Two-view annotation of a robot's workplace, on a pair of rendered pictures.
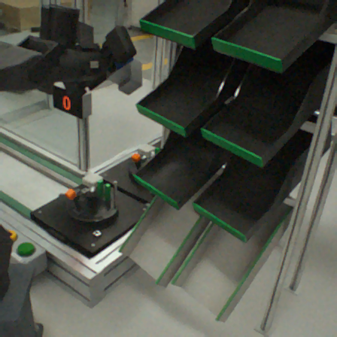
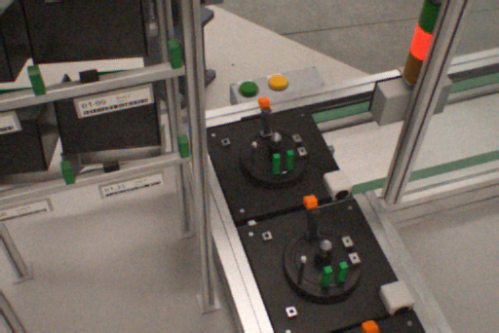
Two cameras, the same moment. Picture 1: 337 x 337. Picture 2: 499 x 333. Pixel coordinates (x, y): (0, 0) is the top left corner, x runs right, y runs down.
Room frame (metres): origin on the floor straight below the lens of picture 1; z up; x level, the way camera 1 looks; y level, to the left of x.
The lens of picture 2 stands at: (1.40, -0.49, 1.97)
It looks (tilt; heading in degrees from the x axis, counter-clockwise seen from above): 51 degrees down; 126
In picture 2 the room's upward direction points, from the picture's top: 2 degrees clockwise
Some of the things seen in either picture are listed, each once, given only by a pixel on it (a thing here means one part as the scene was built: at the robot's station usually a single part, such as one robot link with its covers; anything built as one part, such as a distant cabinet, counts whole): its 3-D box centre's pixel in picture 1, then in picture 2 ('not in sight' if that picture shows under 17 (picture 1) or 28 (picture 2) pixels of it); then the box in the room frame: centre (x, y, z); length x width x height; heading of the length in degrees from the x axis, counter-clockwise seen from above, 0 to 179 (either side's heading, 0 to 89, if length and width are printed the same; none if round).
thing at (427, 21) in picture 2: not in sight; (439, 11); (1.16, 0.28, 1.38); 0.05 x 0.05 x 0.05
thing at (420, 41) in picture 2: not in sight; (430, 38); (1.16, 0.28, 1.33); 0.05 x 0.05 x 0.05
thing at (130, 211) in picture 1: (92, 213); (274, 163); (0.96, 0.19, 0.96); 0.24 x 0.24 x 0.02; 56
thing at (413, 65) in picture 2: not in sight; (422, 62); (1.16, 0.28, 1.28); 0.05 x 0.05 x 0.05
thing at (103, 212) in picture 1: (92, 207); (274, 157); (0.96, 0.19, 0.98); 0.14 x 0.14 x 0.02
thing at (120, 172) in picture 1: (151, 162); (324, 253); (1.17, 0.05, 1.01); 0.24 x 0.24 x 0.13; 56
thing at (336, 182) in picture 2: (92, 183); (337, 185); (1.10, 0.22, 0.97); 0.05 x 0.05 x 0.04; 56
